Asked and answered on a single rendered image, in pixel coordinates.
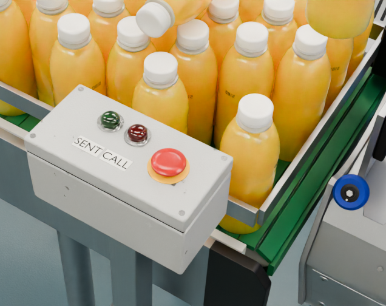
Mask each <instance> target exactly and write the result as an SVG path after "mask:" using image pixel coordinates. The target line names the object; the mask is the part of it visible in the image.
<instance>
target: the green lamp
mask: <svg viewBox="0 0 386 306"><path fill-rule="evenodd" d="M100 123H101V125H102V126H103V127H104V128H108V129H113V128H116V127H118V126H119V125H120V123H121V118H120V116H119V114H118V113H117V112H115V111H112V110H109V111H106V112H104V113H103V114H102V115H101V118H100Z"/></svg>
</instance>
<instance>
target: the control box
mask: <svg viewBox="0 0 386 306"><path fill-rule="evenodd" d="M106 111H115V112H117V113H118V114H119V116H120V118H121V123H120V125H119V126H118V127H116V128H113V129H108V128H104V127H103V126H102V125H101V123H100V118H101V115H102V114H103V113H104V112H106ZM133 124H142V125H144V126H145V127H146V128H147V131H148V136H147V139H145V141H142V142H133V141H131V140H129V139H128V137H127V131H128V128H129V127H130V126H131V125H133ZM78 138H79V141H80V142H79V143H78V140H77V139H78ZM80 138H82V140H81V139H80ZM83 140H85V141H84V142H83V143H85V144H81V146H83V147H81V146H79V144H80V143H81V142H82V141H83ZM86 141H88V142H86ZM74 142H75V143H78V144H75V143H74ZM88 143H90V147H91V149H92V148H93V147H94V146H95V147H94V148H93V149H92V150H91V151H90V148H89V145H88V146H87V147H86V148H84V147H85V146H86V145H87V144H88ZM24 144H25V149H26V150H27V158H28V162H29V168H30V175H31V178H32V185H33V191H34V195H36V196H37V197H39V198H40V199H42V200H44V201H46V202H47V203H49V204H51V205H53V206H55V207H57V208H59V209H60V210H62V211H64V212H66V213H68V214H70V215H71V216H73V217H75V218H77V219H79V220H80V221H82V222H84V223H86V224H88V225H90V226H91V227H93V228H95V229H97V230H98V231H101V232H102V233H104V234H106V235H108V236H110V237H111V238H113V239H115V240H117V241H119V242H121V243H123V244H124V245H126V246H128V247H130V248H131V249H133V250H135V251H137V252H139V253H141V254H142V255H144V256H146V257H148V258H150V259H152V260H154V261H156V262H157V263H159V264H161V265H162V266H164V267H166V268H168V269H170V270H172V271H174V272H175V273H177V274H183V272H184V271H185V269H186V268H187V267H188V265H189V264H190V263H191V261H192V260H193V258H194V257H195V256H196V254H197V253H198V252H199V250H200V248H201V247H202V246H203V245H204V243H205V242H206V241H207V239H208V238H209V236H210V235H211V234H212V232H213V231H214V230H215V228H216V227H217V225H218V224H219V223H220V221H221V220H222V218H223V217H224V216H225V214H226V209H227V203H228V194H229V186H230V180H231V169H232V164H233V157H232V156H230V155H228V154H225V153H223V152H221V151H219V150H217V149H215V148H213V147H211V146H208V145H206V144H204V143H202V142H200V141H198V140H196V139H194V138H192V137H190V136H188V135H186V134H184V133H182V132H179V131H177V130H175V129H173V128H171V127H169V126H167V125H165V124H163V123H160V122H159V121H157V120H154V119H153V118H150V117H148V116H146V115H144V114H142V113H140V112H137V111H135V110H133V109H131V108H129V107H127V106H125V105H123V104H121V103H119V102H117V101H115V100H113V99H111V98H108V97H106V96H104V95H102V94H100V93H98V92H96V91H94V90H92V89H89V88H88V87H86V86H83V85H82V84H79V85H78V86H77V87H76V88H74V90H73V91H71V93H69V94H68V96H66V97H65V99H63V100H62V101H61V102H60V103H59V104H58V105H57V106H56V107H55V108H54V109H53V110H52V111H51V112H50V113H49V114H48V115H47V116H46V117H45V118H43V119H42V120H41V121H40V122H39V123H38V124H37V125H36V126H35V127H34V128H33V129H32V130H31V131H30V132H29V133H28V134H27V135H26V136H25V137H24ZM98 147H99V148H101V149H99V150H98ZM164 148H173V149H177V150H179V151H180V152H182V153H183V154H184V156H185V157H186V167H185V169H184V171H183V172H181V173H180V174H179V175H176V176H172V177H166V176H162V175H160V174H157V173H156V172H155V171H154V170H153V169H152V166H151V158H152V156H153V154H154V153H155V152H157V151H158V150H160V149H164ZM102 149H103V150H102ZM97 150H98V151H97ZM96 151H97V152H96ZM95 152H96V154H95ZM105 152H110V153H111V154H112V155H111V154H109V153H106V154H105V155H104V157H105V158H108V159H105V158H104V157H103V154H104V153H105ZM116 156H117V160H116V163H115V161H113V160H110V159H111V158H114V157H116ZM121 158H122V160H121ZM120 160H121V161H120ZM119 161H120V162H119ZM118 162H119V165H121V166H118V165H116V164H117V163H118ZM125 162H127V163H126V164H125ZM124 164H125V165H124ZM123 165H124V166H123ZM122 166H123V167H125V168H126V169H124V168H122Z"/></svg>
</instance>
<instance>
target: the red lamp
mask: <svg viewBox="0 0 386 306"><path fill-rule="evenodd" d="M147 136H148V131H147V128H146V127H145V126H144V125H142V124H133V125H131V126H130V127H129V128H128V131H127V137H128V139H129V140H131V141H133V142H142V141H145V139H147Z"/></svg>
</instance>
